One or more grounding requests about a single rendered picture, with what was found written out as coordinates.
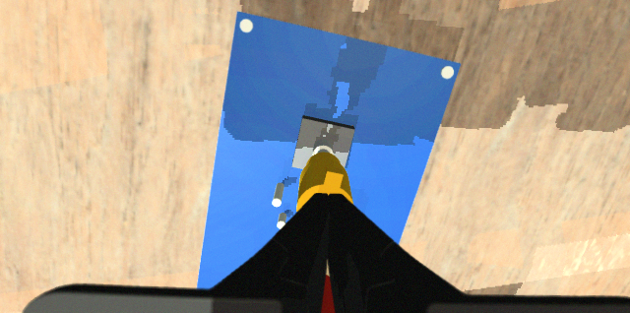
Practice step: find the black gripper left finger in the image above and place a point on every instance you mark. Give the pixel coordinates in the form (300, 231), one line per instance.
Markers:
(286, 275)

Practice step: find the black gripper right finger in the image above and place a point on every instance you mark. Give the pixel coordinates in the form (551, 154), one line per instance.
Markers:
(371, 273)

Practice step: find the blue circuit board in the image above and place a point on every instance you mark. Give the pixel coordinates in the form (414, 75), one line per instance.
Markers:
(292, 94)

